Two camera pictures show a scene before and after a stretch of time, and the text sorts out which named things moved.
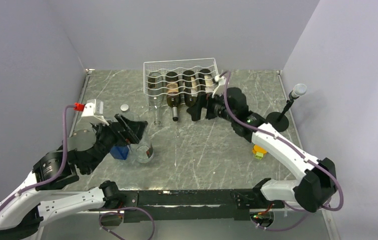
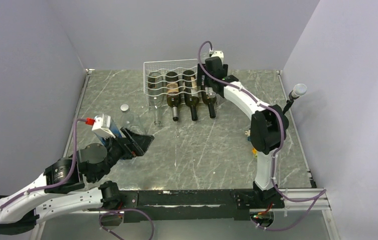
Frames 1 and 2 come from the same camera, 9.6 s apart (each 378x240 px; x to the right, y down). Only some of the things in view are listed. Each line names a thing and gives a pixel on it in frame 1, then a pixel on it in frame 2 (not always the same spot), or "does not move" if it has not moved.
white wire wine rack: (170, 83) does not move
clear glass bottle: (155, 95) does not move
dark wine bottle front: (172, 93) does not move
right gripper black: (195, 111) to (201, 72)
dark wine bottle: (190, 87) does not move
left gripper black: (134, 129) to (143, 140)
